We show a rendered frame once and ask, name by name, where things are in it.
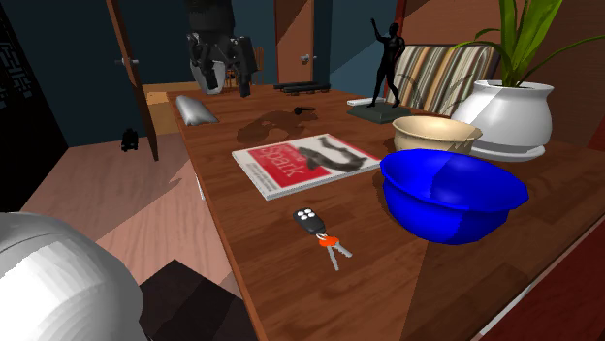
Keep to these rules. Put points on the flat white remote control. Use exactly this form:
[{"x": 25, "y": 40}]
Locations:
[{"x": 359, "y": 101}]

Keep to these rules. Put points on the white rounded object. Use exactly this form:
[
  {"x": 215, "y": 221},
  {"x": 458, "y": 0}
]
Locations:
[{"x": 211, "y": 81}]

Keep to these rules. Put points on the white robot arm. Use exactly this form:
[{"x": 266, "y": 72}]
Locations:
[{"x": 52, "y": 283}]

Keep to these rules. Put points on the striped sofa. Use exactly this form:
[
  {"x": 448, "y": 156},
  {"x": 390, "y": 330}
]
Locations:
[{"x": 439, "y": 75}]

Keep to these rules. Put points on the open brown door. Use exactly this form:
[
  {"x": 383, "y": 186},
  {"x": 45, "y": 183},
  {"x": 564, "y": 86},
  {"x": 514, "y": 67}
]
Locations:
[{"x": 139, "y": 94}]

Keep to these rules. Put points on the long black bar object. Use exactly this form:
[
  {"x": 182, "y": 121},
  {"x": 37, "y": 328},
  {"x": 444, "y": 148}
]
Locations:
[{"x": 302, "y": 87}]

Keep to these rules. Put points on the small black tool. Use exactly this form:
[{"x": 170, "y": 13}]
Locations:
[{"x": 302, "y": 110}]

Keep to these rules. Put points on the white pot with green plant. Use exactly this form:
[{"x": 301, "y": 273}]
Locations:
[{"x": 506, "y": 118}]

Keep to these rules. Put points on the small black floor object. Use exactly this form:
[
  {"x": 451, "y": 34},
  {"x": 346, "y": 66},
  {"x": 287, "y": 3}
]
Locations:
[{"x": 129, "y": 140}]

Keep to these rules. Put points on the dark robot stand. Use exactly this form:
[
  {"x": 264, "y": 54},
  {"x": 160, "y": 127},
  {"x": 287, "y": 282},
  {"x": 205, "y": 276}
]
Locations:
[{"x": 198, "y": 307}]

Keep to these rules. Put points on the beige bowl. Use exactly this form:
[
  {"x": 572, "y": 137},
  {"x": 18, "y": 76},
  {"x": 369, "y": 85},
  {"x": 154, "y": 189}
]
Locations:
[{"x": 432, "y": 134}]

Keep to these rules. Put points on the brown wooden table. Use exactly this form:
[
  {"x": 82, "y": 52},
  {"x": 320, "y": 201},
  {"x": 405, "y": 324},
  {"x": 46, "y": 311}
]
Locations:
[{"x": 340, "y": 283}]

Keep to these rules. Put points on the closed brown door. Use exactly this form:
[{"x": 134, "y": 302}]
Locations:
[{"x": 293, "y": 37}]

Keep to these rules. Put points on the red and white magazine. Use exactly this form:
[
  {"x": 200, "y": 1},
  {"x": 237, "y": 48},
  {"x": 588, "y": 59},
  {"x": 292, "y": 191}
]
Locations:
[{"x": 283, "y": 170}]

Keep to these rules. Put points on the black human figure statue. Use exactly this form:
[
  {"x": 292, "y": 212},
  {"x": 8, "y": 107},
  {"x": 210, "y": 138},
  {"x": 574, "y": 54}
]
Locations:
[{"x": 386, "y": 61}]

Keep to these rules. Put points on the blue bowl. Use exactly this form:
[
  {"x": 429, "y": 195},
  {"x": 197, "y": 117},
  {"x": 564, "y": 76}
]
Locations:
[{"x": 449, "y": 198}]

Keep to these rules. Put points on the black key fob with keys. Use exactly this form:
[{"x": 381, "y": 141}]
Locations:
[{"x": 309, "y": 221}]

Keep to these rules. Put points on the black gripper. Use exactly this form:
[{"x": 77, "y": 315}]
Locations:
[{"x": 212, "y": 23}]

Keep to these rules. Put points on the grey pillow-shaped bag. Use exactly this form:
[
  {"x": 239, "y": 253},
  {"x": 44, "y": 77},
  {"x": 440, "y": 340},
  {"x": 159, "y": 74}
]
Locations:
[{"x": 194, "y": 111}]

